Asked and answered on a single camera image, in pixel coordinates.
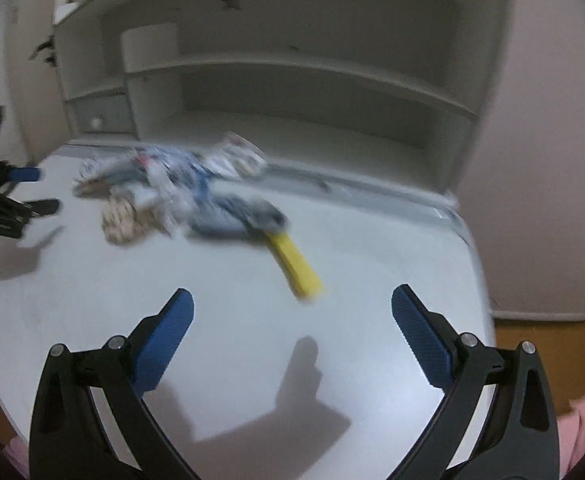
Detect grey blue cloth pile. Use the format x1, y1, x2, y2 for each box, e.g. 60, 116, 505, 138
142, 147, 214, 235

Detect white desk shelf unit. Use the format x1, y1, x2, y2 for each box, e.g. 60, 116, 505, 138
52, 0, 518, 196

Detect white door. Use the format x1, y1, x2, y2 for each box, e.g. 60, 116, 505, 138
0, 0, 76, 171

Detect black door handle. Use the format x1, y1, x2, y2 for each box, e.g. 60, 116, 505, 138
28, 35, 57, 60

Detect grey drawer with white knob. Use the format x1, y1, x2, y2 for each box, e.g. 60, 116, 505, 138
70, 95, 133, 135

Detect beige patterned wrapper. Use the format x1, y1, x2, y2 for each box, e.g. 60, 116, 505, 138
101, 196, 149, 246

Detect yellow wrapper strip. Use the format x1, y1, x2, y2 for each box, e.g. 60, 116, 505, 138
265, 230, 324, 305

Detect white wrapper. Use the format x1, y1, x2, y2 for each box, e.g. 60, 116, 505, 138
207, 132, 269, 179

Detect blue grey wrapper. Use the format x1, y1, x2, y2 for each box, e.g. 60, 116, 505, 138
74, 157, 148, 197

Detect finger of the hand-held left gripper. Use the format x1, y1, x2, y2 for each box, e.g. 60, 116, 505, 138
2, 166, 42, 184
20, 199, 61, 218

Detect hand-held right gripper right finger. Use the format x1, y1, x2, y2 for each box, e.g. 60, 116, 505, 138
391, 284, 559, 480

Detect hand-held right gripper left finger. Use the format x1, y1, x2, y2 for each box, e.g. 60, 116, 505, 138
29, 287, 200, 480

